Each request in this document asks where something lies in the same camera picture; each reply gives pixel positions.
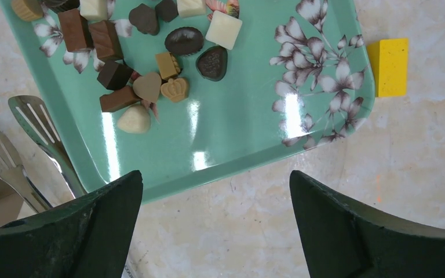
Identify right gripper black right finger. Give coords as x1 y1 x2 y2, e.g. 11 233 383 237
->
289 170 445 277

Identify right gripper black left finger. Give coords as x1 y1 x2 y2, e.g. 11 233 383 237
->
0 170 143 277

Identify white heart chocolate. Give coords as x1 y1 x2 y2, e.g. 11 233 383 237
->
117 104 151 134

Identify silver metal tongs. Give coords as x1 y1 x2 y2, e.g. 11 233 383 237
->
0 95 87 227

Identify tan heart chocolate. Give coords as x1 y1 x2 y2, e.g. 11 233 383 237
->
133 72 162 103

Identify caramel crown chocolate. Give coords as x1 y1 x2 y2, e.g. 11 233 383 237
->
161 78 189 103

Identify milk chocolate cube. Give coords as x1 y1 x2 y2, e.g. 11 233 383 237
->
89 20 124 62

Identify dark heart chocolate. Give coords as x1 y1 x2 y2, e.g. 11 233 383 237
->
196 46 228 82

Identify dark oval chocolate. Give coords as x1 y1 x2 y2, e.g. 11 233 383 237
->
165 27 205 56

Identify white chocolate square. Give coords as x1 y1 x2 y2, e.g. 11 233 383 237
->
205 10 243 50

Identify green floral tray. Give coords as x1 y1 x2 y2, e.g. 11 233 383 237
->
0 1 375 202

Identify yellow foam block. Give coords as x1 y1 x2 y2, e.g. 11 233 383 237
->
366 38 409 97

